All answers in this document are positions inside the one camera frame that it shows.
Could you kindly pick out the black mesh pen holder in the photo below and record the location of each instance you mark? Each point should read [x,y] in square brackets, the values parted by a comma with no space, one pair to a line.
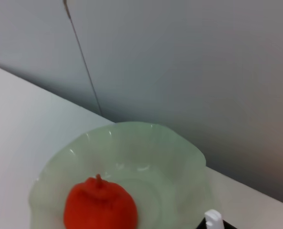
[229,225]

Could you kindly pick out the green wavy glass fruit bowl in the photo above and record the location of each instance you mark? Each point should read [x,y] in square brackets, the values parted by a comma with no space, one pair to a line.
[155,155]

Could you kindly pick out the red pumpkin toy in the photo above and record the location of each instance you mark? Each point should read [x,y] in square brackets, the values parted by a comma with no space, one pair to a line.
[101,210]

